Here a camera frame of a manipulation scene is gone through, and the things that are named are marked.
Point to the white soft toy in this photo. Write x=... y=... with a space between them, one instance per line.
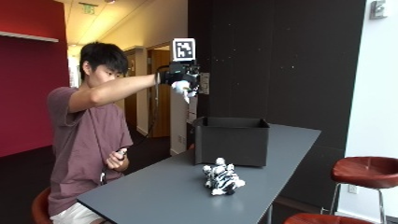
x=182 y=88

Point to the small grey clicker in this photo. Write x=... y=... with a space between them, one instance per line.
x=122 y=153

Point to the the person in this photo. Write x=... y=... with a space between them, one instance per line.
x=87 y=140

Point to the wooden door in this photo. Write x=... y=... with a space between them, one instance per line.
x=162 y=102

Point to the white marker cube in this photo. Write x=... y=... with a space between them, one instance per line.
x=184 y=49

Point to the black open box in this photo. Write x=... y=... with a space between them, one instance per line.
x=232 y=141

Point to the red bar stool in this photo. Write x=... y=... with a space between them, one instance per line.
x=367 y=172
x=328 y=219
x=41 y=207

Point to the zebra soft toy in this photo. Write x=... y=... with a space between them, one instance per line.
x=223 y=180

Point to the green exit sign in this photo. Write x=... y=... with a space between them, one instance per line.
x=89 y=8

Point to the white wall notice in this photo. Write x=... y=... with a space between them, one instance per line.
x=204 y=83

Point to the white wall shelf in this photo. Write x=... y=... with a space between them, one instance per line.
x=29 y=36

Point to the grey wall fixture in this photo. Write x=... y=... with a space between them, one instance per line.
x=379 y=9

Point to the white wall outlet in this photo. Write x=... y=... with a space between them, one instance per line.
x=352 y=188

